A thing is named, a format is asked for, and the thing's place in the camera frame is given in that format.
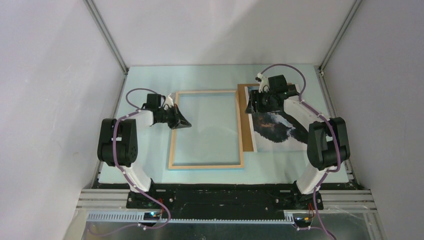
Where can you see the light wooden picture frame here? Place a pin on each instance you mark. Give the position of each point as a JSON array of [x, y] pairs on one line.
[[214, 140]]

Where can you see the left aluminium corner post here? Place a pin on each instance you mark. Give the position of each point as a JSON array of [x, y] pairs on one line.
[[106, 34]]

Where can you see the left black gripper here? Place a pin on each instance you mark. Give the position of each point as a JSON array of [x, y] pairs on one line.
[[179, 121]]

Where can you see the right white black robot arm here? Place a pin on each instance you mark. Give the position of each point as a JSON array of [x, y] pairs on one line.
[[328, 143]]

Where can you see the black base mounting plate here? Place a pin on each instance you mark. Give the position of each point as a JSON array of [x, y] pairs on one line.
[[228, 202]]

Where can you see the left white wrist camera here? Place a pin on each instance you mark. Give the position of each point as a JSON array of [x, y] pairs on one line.
[[169, 100]]

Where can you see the right aluminium corner post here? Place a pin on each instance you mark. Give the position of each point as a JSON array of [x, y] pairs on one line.
[[339, 35]]

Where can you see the aluminium corner post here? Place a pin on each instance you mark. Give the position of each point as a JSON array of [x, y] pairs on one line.
[[106, 34], [339, 35]]

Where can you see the light blue table mat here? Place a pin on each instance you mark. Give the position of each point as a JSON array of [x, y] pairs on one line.
[[154, 141]]

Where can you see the landscape photo print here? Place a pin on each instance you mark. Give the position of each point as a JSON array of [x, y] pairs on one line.
[[296, 114]]

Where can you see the brown fibreboard backing board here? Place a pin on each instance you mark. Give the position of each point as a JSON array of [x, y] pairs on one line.
[[245, 129]]

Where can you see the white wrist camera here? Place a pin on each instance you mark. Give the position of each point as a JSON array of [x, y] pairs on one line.
[[263, 81], [169, 100]]

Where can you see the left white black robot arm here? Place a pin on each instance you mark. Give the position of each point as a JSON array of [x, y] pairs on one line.
[[118, 138]]

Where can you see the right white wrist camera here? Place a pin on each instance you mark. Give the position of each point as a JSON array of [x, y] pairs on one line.
[[263, 81]]

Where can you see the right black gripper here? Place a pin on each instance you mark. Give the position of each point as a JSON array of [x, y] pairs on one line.
[[254, 96]]

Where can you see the aluminium rail frame front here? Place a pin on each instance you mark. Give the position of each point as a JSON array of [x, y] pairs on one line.
[[110, 205]]

